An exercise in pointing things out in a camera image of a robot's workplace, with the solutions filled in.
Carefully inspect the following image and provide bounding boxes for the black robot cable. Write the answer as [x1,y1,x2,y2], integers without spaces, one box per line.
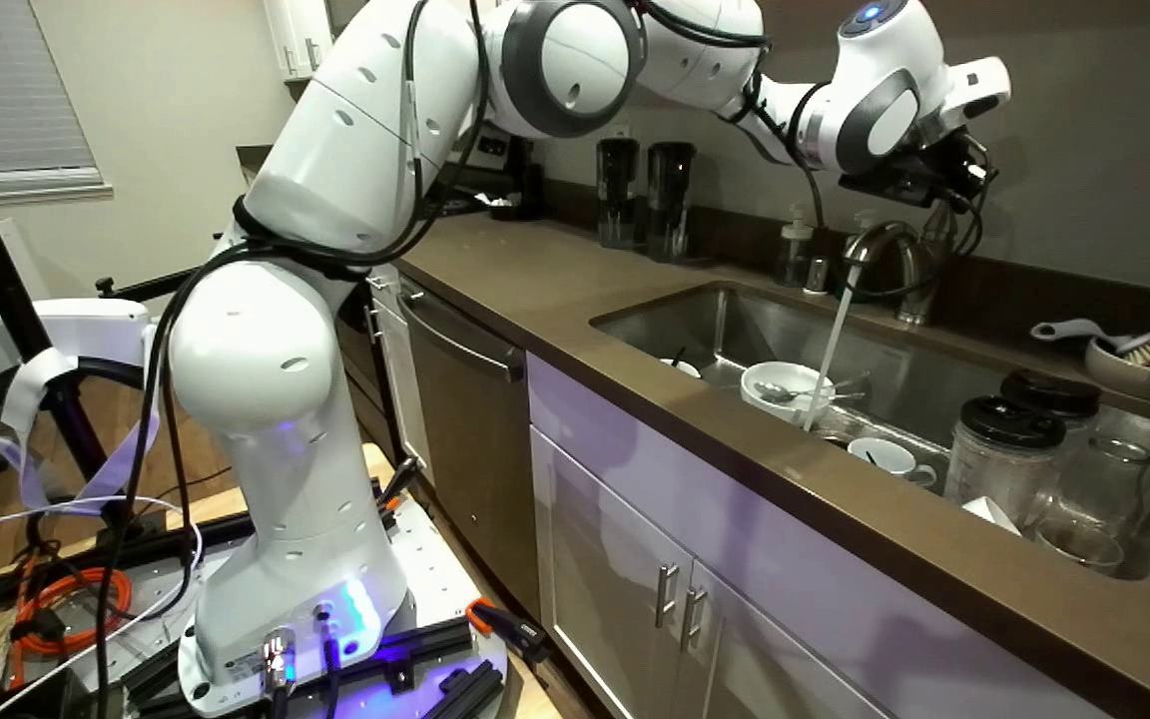
[85,0,500,719]

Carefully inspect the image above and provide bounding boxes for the dark tall container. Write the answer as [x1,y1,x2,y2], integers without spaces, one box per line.
[592,136,642,256]

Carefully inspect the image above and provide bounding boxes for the stainless steel dishwasher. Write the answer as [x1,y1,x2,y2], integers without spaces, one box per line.
[396,283,536,621]

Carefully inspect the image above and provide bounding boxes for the white mug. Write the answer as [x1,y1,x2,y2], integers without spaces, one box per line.
[847,437,943,491]

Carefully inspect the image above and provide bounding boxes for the white plastic frame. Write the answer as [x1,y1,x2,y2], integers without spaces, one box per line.
[0,297,162,518]

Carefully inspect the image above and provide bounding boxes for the stainless steel sink basin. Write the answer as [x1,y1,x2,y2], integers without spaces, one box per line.
[586,280,1150,582]

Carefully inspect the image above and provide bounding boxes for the orange cable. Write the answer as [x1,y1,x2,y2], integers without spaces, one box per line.
[5,556,142,676]

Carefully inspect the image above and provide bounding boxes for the white upper cabinets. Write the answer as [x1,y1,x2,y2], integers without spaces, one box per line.
[260,0,338,84]

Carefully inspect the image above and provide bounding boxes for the clear soap dispenser white pump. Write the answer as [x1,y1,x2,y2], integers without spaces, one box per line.
[774,211,817,288]

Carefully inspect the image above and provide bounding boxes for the black countertop appliance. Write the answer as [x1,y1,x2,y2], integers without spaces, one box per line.
[464,126,548,220]

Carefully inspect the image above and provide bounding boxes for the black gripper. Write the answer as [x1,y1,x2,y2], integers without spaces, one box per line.
[849,128,1000,211]

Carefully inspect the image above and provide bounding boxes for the white cabinets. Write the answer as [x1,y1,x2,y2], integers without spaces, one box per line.
[521,352,1115,719]
[260,0,338,84]

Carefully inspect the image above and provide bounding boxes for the running water stream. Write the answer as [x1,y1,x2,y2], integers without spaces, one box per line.
[798,248,861,432]

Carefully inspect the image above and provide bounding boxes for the white lower cabinets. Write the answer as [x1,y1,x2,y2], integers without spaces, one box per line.
[521,352,1115,719]

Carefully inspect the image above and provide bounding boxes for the glass jar black lid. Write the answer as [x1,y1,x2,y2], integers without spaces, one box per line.
[996,367,1106,432]
[943,395,1071,530]

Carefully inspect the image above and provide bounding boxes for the white window blind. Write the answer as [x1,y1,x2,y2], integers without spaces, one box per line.
[0,0,117,204]

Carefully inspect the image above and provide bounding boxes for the clear glass jar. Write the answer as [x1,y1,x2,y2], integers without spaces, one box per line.
[1028,432,1150,573]

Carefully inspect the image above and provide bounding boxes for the steel kitchen faucet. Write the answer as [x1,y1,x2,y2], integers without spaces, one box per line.
[837,218,946,335]

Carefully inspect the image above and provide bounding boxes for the white blue dish brush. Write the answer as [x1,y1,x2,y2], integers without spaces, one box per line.
[1024,317,1150,360]

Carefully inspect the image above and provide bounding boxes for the orange handled tool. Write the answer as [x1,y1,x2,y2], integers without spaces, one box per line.
[464,597,556,666]

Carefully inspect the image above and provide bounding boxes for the white bowl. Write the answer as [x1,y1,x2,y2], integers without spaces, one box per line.
[735,355,837,427]

